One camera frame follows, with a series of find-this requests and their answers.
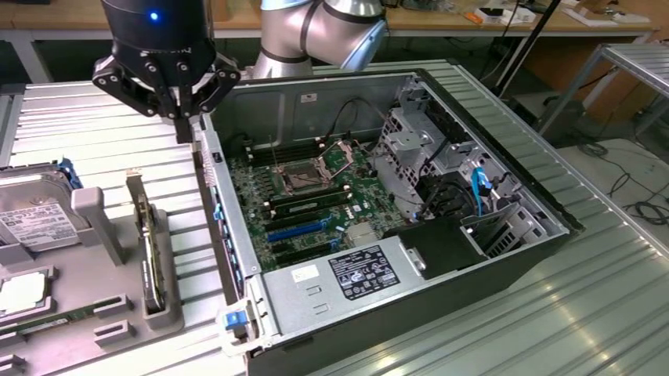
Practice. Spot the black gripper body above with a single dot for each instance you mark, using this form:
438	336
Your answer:
156	35

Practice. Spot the green graphics card with fan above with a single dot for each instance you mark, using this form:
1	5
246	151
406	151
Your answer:
151	254

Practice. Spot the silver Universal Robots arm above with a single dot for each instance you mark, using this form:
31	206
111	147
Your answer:
292	35

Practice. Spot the black RAM slot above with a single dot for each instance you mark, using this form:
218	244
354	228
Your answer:
284	148
287	155

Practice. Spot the thin locking lever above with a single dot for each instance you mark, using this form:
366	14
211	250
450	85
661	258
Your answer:
272	154

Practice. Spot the blue disk carrier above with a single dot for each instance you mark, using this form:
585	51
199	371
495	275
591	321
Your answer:
69	172

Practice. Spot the CPU socket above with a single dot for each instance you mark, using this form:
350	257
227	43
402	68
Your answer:
300	180

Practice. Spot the metal socket cover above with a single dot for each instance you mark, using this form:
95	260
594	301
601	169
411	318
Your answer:
339	152

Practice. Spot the installed RAM stick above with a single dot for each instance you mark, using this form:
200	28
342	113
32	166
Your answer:
308	205

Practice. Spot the green motherboard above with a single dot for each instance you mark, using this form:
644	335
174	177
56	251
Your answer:
360	188

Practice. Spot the silver hard disk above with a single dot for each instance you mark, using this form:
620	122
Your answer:
31	219

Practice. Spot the metal drive cage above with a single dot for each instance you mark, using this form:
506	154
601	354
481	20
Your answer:
402	141

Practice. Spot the long black expansion slot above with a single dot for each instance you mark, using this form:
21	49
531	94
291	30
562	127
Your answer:
292	226

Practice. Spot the silver chipset heatsink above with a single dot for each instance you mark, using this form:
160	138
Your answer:
363	232

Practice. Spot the wooden desk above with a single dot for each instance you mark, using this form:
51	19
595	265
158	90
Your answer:
443	24

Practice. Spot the grey parts rack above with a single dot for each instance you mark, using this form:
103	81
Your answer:
77	282

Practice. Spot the orange and white box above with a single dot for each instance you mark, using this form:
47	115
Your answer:
481	17

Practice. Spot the silver CPU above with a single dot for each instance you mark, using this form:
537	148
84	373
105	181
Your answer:
20	291

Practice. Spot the grey power supply unit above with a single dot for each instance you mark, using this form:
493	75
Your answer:
292	297

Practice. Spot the black fan shroud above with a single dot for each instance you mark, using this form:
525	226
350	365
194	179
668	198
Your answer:
434	246

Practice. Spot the blue case latch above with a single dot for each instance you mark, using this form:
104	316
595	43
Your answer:
234	319

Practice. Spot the green RAM stick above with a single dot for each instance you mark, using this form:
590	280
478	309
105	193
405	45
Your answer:
52	319

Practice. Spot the black stand pole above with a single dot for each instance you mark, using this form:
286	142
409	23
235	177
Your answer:
530	39

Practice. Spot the black box on floor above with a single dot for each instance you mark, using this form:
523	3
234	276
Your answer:
549	117

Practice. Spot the slanted metal disk bay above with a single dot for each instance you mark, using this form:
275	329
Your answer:
501	231

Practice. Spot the brown cabinet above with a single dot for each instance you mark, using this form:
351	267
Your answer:
563	66

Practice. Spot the black open PC case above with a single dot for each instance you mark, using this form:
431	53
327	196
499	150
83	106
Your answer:
522	250

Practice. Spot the metal frame table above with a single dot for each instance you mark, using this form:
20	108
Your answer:
637	66

